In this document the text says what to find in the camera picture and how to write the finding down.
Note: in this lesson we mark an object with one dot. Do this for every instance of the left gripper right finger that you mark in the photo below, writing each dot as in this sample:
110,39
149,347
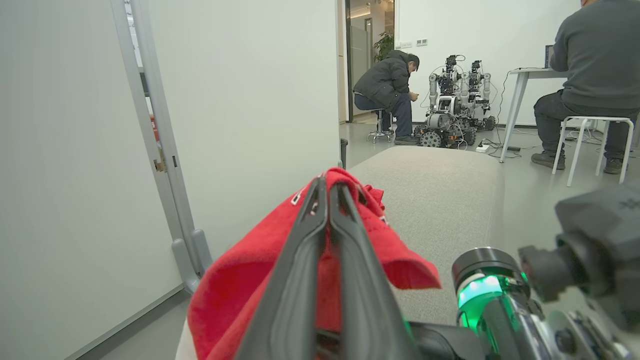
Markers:
362,290

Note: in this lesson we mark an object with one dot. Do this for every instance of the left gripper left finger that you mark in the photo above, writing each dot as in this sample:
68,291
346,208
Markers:
295,280

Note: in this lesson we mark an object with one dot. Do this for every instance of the red cloth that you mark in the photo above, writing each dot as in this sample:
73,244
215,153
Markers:
235,285

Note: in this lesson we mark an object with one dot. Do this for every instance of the grey fabric sofa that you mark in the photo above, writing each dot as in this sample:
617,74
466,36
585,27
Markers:
440,200

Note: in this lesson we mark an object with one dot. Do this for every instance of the grey partition foot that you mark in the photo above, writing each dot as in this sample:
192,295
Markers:
184,265
202,250

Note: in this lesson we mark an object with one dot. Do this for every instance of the black waste bin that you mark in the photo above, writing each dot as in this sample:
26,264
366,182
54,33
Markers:
344,152

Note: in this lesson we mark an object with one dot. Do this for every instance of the chrome swivel stool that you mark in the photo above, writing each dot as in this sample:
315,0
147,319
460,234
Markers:
380,132

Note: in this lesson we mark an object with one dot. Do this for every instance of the white power strip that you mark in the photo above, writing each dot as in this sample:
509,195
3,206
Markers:
482,148

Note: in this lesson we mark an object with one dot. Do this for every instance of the wheeled grey robot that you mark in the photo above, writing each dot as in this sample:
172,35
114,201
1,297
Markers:
480,100
442,120

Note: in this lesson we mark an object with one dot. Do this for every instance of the red fire extinguisher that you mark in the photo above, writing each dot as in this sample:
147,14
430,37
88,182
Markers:
154,127

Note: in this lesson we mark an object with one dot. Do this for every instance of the person in black jacket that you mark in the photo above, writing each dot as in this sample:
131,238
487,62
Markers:
385,82

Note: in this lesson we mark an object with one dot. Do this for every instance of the green potted plant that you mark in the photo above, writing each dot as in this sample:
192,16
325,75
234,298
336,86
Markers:
384,46

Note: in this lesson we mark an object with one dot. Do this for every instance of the white desk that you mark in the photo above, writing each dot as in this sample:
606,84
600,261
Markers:
517,95

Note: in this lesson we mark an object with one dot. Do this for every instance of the white metal stool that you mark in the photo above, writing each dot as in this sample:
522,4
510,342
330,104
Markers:
580,125

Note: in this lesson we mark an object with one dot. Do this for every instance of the person in grey sweater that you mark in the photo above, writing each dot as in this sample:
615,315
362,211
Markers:
595,55

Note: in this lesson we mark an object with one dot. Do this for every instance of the grey partition post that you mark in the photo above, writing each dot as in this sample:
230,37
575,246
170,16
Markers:
150,125

